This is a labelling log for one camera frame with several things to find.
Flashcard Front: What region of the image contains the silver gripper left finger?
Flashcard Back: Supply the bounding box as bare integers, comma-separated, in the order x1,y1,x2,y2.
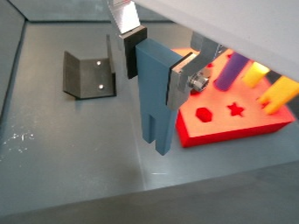
107,0,147,79

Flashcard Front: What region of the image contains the short yellow cylinder peg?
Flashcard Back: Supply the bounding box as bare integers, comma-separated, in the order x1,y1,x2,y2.
242,62,270,88

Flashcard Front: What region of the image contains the red peg board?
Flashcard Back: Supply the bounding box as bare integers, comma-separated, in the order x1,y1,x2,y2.
177,50,295,148

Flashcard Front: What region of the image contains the blue double-square block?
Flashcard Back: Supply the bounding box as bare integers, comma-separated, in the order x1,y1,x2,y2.
135,38,183,155

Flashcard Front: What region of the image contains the yellow two-legged block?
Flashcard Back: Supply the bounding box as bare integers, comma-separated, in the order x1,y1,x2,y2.
257,76,299,115

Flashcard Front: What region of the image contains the purple cylinder peg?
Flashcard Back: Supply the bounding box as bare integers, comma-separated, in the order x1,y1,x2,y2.
214,52,249,91

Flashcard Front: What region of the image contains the dark grey arch block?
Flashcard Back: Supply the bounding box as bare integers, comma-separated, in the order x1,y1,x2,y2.
63,35,118,100

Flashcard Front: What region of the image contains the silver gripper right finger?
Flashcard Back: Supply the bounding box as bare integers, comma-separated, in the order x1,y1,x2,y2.
166,32,227,110

